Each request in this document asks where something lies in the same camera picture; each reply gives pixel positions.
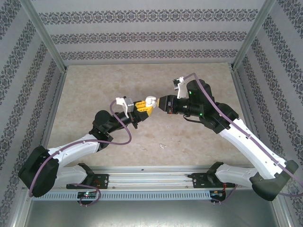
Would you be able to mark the white earbud charging case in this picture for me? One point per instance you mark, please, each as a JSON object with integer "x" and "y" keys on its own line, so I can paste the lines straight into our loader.
{"x": 149, "y": 102}

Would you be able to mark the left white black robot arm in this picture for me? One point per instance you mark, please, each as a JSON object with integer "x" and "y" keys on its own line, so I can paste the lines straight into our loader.
{"x": 71, "y": 151}

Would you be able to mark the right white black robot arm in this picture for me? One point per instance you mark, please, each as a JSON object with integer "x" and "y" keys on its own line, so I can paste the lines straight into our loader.
{"x": 248, "y": 146}

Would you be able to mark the white earbud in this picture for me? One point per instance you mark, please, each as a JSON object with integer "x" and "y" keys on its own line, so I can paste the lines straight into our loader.
{"x": 162, "y": 146}

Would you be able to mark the left small circuit board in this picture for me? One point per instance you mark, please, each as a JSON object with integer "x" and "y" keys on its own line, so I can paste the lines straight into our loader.
{"x": 87, "y": 194}

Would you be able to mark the small circuit board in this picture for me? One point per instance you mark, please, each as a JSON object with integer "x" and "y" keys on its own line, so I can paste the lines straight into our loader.
{"x": 87, "y": 194}
{"x": 216, "y": 194}

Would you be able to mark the right small circuit board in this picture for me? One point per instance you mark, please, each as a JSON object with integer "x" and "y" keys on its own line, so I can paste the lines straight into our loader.
{"x": 216, "y": 194}

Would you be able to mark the grey sheet metal shelf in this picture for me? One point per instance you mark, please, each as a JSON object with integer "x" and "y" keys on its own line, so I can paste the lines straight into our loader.
{"x": 151, "y": 215}

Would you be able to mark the aluminium side frame rail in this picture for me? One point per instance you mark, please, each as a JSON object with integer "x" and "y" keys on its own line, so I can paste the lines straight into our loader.
{"x": 241, "y": 94}
{"x": 55, "y": 101}

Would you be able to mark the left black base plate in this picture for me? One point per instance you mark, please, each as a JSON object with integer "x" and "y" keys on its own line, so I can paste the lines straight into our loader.
{"x": 101, "y": 179}

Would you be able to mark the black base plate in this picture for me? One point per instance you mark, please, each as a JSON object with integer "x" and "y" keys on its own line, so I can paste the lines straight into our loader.
{"x": 101, "y": 179}
{"x": 198, "y": 180}

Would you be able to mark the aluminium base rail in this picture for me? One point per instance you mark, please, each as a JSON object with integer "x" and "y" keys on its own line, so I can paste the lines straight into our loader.
{"x": 151, "y": 176}

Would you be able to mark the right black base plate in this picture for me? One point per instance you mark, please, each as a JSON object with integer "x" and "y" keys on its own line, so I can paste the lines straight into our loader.
{"x": 198, "y": 180}

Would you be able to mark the aluminium frame post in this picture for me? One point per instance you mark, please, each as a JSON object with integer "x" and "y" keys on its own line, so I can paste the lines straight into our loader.
{"x": 255, "y": 33}
{"x": 42, "y": 35}

